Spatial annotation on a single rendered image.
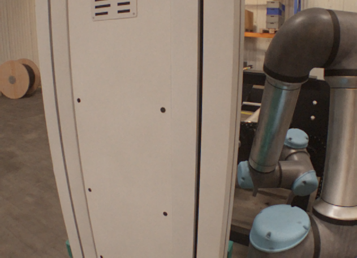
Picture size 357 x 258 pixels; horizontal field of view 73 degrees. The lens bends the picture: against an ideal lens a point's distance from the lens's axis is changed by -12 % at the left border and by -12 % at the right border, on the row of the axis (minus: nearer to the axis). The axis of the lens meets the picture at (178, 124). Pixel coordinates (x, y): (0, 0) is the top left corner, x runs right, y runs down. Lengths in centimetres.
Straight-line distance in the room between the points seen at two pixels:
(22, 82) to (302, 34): 724
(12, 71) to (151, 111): 731
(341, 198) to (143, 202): 39
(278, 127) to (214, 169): 29
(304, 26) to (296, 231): 38
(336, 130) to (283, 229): 22
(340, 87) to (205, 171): 33
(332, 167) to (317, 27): 27
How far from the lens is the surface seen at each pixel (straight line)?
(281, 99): 57
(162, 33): 35
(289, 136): 82
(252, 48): 1055
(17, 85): 762
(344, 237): 62
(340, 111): 57
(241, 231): 151
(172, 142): 37
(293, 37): 52
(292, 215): 60
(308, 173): 77
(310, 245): 60
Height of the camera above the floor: 129
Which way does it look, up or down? 17 degrees down
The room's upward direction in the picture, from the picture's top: straight up
